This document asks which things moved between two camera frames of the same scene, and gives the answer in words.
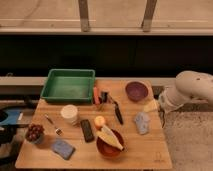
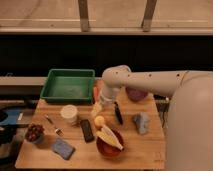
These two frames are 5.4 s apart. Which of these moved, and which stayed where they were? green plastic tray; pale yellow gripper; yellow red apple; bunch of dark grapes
Moved: pale yellow gripper
Stayed: yellow red apple; bunch of dark grapes; green plastic tray
